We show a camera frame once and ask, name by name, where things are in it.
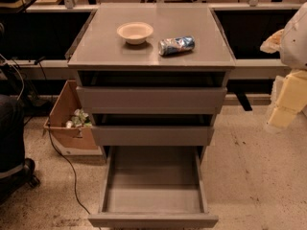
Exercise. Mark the grey middle drawer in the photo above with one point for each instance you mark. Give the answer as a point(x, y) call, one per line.
point(153, 129)

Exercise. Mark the white paper bowl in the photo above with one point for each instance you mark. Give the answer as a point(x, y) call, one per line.
point(135, 33)

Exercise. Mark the person leg dark trousers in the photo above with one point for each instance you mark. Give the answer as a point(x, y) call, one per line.
point(12, 150)

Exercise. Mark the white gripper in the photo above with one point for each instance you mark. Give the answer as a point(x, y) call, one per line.
point(295, 42)

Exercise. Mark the grey bottom drawer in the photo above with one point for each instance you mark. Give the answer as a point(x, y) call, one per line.
point(153, 187)

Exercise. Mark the crumpled green white trash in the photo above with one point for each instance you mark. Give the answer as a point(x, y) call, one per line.
point(79, 119)

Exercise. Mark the grey drawer cabinet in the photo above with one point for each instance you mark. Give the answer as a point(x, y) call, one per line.
point(102, 49)

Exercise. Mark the brown cardboard box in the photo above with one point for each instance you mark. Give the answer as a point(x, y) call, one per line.
point(69, 140)

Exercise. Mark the grey drawer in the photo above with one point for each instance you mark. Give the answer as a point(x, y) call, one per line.
point(149, 92)
point(153, 187)
point(153, 129)

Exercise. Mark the grey top drawer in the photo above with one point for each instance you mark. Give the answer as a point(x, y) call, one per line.
point(149, 92)

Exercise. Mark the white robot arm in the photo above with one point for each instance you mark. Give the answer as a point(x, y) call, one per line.
point(291, 43)

